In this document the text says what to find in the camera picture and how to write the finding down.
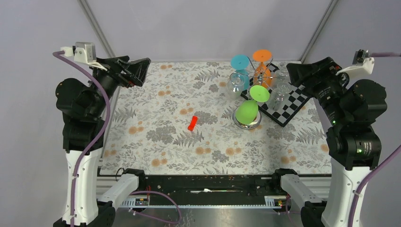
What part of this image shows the floral tablecloth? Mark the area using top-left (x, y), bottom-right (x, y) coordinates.
top-left (100, 62), bottom-right (331, 175)

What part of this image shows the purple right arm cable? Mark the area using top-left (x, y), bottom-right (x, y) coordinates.
top-left (347, 52), bottom-right (401, 227)

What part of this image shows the chrome wine glass rack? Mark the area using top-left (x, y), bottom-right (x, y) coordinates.
top-left (231, 55), bottom-right (276, 130)

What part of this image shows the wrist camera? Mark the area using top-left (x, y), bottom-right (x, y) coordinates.
top-left (336, 49), bottom-right (375, 79)
top-left (60, 42), bottom-right (107, 71)

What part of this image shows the clear wine glass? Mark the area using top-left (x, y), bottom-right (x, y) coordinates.
top-left (227, 72), bottom-right (244, 99)
top-left (276, 62), bottom-right (290, 83)
top-left (272, 82), bottom-right (291, 111)

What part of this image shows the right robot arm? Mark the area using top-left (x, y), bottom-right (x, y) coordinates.
top-left (271, 57), bottom-right (387, 227)

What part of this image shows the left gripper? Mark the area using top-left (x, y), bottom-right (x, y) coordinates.
top-left (89, 54), bottom-right (150, 116)

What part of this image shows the orange wine glass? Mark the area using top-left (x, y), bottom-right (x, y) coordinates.
top-left (253, 49), bottom-right (272, 89)

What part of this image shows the blue wine glass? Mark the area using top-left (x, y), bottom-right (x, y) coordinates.
top-left (230, 54), bottom-right (250, 90)

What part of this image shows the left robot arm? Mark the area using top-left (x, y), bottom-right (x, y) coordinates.
top-left (54, 56), bottom-right (151, 227)

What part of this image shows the small red block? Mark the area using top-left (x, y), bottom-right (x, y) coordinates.
top-left (187, 116), bottom-right (198, 131)

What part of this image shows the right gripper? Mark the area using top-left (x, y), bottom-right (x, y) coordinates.
top-left (285, 54), bottom-right (348, 123)

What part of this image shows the black white checkerboard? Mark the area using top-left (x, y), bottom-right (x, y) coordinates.
top-left (240, 62), bottom-right (312, 128)

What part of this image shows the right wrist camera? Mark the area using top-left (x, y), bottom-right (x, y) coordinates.
top-left (336, 49), bottom-right (375, 79)

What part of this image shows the green wine glass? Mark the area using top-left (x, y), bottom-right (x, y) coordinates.
top-left (235, 85), bottom-right (270, 125)

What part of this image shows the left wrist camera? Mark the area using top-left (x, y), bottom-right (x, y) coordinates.
top-left (60, 42), bottom-right (107, 71)

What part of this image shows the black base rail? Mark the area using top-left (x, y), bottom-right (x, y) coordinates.
top-left (97, 174), bottom-right (330, 208)

